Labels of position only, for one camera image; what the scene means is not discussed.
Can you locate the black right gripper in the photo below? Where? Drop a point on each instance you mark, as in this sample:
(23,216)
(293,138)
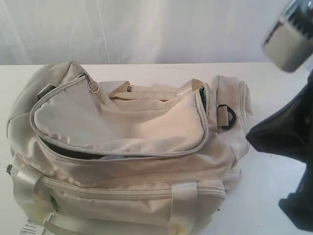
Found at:
(289,133)

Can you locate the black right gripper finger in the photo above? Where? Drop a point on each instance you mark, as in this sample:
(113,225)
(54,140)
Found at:
(298,206)

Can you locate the beige duffel bag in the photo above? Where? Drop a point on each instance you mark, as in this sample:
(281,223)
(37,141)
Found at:
(87,152)

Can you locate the white paper label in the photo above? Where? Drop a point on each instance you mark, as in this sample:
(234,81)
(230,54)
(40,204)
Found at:
(30,228)

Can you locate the white backdrop curtain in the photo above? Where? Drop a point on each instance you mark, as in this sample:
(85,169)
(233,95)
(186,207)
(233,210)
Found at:
(134,31)

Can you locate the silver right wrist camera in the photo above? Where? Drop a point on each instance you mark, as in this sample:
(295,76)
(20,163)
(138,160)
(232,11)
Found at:
(289,43)

